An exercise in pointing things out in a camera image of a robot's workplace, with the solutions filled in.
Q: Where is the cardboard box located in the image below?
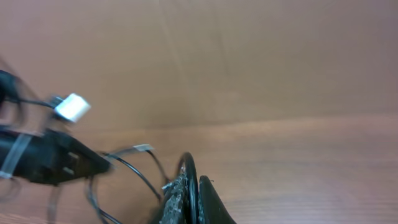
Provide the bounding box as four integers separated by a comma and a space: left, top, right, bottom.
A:
1, 0, 397, 132

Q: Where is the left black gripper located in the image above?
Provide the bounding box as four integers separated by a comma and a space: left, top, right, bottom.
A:
21, 131, 111, 185

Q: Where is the black USB cable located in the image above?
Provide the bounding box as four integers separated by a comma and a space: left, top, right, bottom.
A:
146, 149, 200, 224
85, 144, 164, 224

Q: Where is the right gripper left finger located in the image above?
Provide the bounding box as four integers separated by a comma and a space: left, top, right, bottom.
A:
159, 174, 188, 224

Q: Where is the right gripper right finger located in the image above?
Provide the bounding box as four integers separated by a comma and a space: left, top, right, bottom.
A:
198, 175, 236, 224

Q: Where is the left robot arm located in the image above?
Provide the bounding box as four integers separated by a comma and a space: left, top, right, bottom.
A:
1, 71, 111, 185

